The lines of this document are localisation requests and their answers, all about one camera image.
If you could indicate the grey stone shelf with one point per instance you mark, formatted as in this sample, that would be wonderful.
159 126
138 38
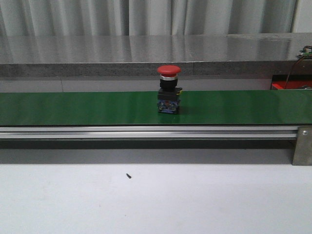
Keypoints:
125 56

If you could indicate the grey curtain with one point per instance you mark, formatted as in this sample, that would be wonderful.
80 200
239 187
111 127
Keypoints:
153 17

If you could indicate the green conveyor belt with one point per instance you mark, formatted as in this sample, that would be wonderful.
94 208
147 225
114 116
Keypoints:
125 108

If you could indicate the red bin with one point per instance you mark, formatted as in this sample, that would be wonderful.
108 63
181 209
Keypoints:
280 82

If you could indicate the aluminium conveyor rail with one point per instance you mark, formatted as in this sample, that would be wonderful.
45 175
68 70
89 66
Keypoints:
122 132

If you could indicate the metal conveyor support bracket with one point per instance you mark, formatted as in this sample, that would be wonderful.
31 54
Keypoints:
303 148

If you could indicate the small green circuit board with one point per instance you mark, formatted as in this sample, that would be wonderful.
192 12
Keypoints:
305 53

